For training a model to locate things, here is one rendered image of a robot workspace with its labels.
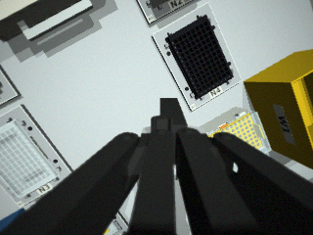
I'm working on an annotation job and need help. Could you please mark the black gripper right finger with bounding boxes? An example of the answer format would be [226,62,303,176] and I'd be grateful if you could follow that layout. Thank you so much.
[168,98,313,235]

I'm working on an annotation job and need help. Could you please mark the yellow waste bin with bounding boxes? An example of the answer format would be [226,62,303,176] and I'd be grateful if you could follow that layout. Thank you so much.
[244,49,313,169]

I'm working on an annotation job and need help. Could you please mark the blue open-top bin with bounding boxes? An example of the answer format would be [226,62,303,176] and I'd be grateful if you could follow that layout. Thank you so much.
[0,208,25,231]

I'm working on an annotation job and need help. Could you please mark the black well plate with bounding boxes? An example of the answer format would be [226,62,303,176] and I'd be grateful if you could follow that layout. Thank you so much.
[165,15,234,99]

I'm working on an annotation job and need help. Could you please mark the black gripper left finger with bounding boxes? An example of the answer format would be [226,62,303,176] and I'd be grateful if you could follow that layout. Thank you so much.
[0,98,177,235]

